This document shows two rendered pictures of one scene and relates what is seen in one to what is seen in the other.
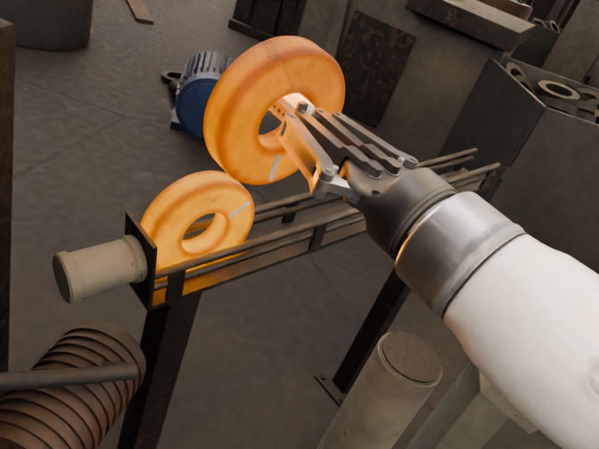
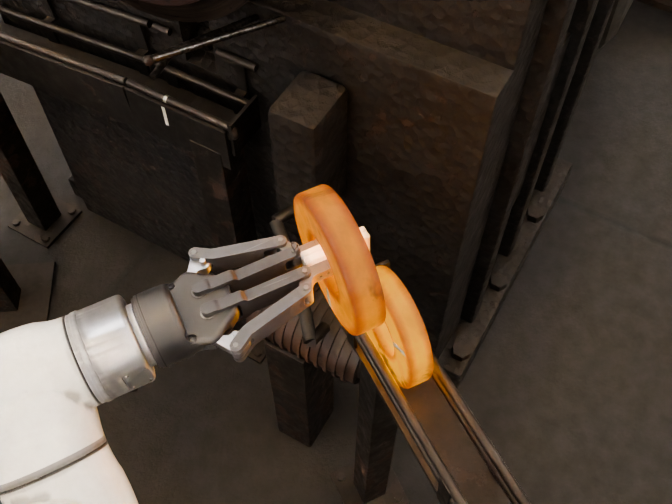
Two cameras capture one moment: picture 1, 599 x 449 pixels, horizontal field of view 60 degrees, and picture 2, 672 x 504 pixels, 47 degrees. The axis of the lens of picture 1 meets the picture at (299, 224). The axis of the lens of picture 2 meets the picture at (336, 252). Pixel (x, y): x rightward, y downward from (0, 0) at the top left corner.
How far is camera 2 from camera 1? 0.89 m
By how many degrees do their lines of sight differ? 77
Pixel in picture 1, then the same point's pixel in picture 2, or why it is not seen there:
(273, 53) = (311, 195)
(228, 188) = (389, 314)
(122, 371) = (305, 328)
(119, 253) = not seen: hidden behind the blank
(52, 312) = (607, 402)
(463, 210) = (103, 307)
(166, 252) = not seen: hidden behind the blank
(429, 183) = (146, 300)
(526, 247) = (53, 334)
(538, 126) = not seen: outside the picture
